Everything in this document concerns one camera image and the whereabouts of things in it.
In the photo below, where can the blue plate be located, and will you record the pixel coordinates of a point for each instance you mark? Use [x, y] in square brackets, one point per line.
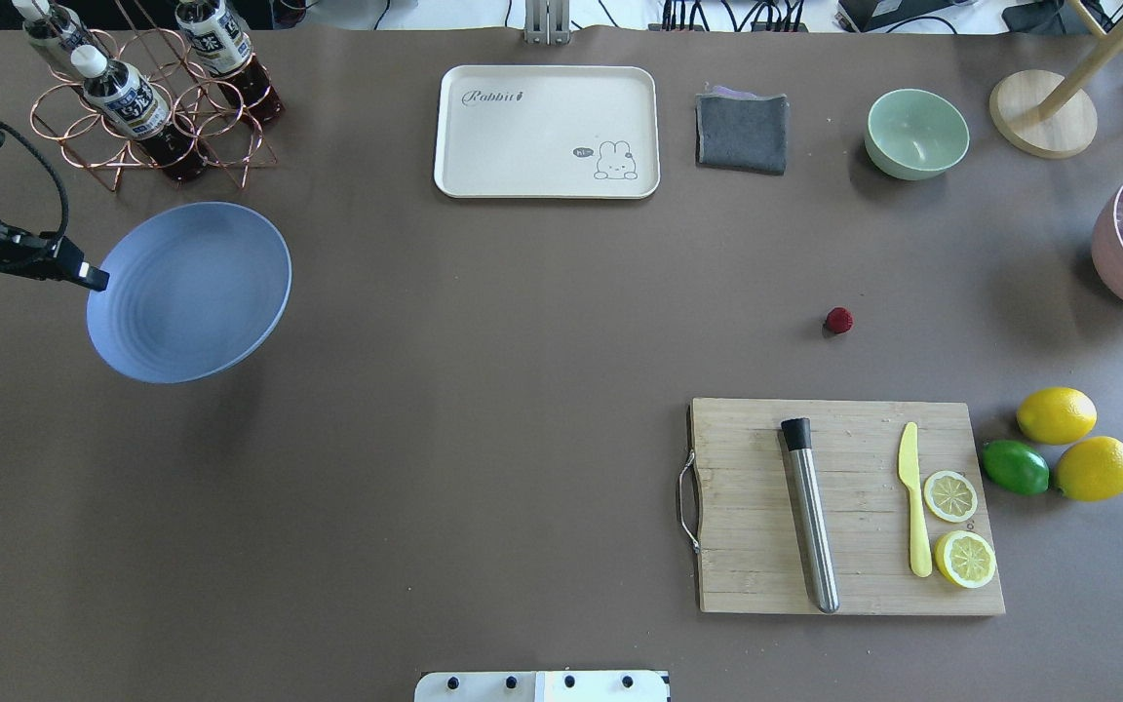
[191, 292]

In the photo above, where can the red strawberry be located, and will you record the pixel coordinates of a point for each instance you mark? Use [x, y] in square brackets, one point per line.
[839, 320]

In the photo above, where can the tea bottle front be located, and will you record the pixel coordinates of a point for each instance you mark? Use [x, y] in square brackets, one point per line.
[119, 92]

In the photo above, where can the tea bottle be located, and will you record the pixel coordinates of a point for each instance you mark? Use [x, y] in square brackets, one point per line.
[222, 46]
[55, 32]
[119, 92]

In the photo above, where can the tea bottle back left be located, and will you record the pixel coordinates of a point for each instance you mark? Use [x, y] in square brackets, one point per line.
[55, 32]

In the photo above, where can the tea bottle back right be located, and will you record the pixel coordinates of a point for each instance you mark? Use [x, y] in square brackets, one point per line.
[222, 46]

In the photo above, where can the cream rabbit tray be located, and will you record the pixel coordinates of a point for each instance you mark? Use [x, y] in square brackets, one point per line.
[547, 132]

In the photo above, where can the grey folded cloth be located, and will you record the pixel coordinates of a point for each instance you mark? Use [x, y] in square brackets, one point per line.
[742, 131]

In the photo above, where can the wooden cutting board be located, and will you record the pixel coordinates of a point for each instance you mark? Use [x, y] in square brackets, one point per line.
[750, 549]

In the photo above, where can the steel muddler black tip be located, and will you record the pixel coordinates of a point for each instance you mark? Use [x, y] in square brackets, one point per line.
[819, 567]

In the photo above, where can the green bowl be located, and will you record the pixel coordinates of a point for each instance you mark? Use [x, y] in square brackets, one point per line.
[912, 134]

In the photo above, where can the yellow plastic knife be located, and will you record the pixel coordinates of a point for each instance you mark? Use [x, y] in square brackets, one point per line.
[910, 476]

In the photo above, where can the lemon half upper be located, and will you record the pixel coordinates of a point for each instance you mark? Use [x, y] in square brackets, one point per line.
[950, 496]

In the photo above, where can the lemon half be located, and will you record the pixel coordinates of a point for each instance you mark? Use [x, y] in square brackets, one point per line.
[965, 558]
[950, 496]

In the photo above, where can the lemon half lower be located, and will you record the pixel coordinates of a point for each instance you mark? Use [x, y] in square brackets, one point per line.
[965, 558]

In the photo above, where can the round wooden stand base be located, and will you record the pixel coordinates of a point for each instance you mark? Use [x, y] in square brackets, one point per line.
[1047, 114]

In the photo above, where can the green lime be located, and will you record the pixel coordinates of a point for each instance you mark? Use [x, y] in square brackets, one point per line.
[1016, 466]

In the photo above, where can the whole yellow lemon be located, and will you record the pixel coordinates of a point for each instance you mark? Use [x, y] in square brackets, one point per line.
[1091, 470]
[1056, 416]

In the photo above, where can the copper wire bottle rack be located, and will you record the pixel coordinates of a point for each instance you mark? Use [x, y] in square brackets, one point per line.
[153, 44]

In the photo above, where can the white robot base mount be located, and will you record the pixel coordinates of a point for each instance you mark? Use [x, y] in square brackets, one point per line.
[558, 685]

